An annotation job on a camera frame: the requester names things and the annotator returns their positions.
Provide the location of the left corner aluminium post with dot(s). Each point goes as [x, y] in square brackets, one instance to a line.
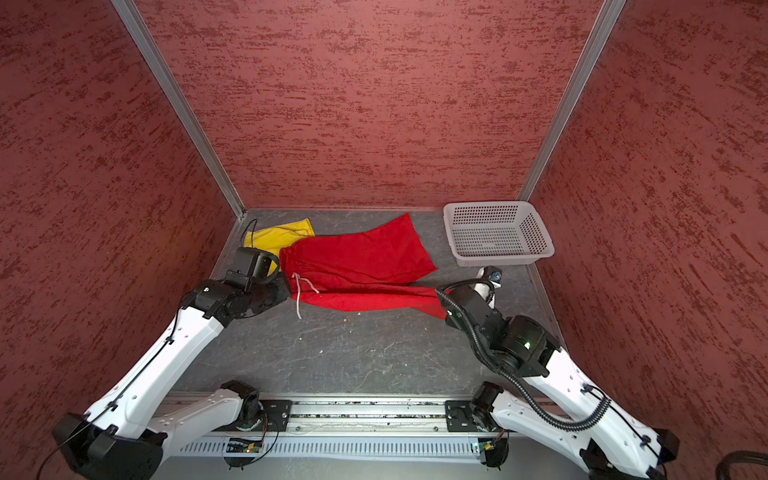
[137, 28]

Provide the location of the left small circuit board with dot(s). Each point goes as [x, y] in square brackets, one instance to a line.
[244, 446]

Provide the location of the white plastic laundry basket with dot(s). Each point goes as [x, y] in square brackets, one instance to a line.
[497, 233]

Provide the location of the aluminium frame rail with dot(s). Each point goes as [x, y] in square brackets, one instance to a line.
[317, 415]

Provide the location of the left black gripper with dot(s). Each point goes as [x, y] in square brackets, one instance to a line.
[283, 292]

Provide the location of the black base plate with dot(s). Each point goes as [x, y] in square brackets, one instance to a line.
[468, 416]
[276, 415]

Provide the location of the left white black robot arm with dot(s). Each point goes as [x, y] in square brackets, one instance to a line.
[124, 436]

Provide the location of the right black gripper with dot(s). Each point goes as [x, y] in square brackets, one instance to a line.
[452, 322]

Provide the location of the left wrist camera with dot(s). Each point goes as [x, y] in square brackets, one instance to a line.
[252, 267]

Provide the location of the corner aluminium post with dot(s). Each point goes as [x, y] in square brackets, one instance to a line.
[601, 30]
[137, 28]

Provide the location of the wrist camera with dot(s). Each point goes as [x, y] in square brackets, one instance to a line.
[489, 281]
[252, 267]

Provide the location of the right corner aluminium post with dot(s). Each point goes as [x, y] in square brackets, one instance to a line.
[601, 30]

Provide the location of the red shorts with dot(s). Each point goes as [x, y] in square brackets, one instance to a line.
[375, 270]

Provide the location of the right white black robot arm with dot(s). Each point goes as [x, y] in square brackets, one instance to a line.
[548, 398]

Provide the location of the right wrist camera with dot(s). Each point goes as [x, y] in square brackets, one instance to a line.
[489, 281]

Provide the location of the white perforated cable duct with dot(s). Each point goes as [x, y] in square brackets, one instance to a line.
[448, 449]

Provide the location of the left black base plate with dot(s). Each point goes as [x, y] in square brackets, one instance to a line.
[276, 415]

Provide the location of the yellow shorts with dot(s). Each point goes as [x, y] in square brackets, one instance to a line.
[273, 239]

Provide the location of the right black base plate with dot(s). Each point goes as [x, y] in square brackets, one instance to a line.
[468, 416]

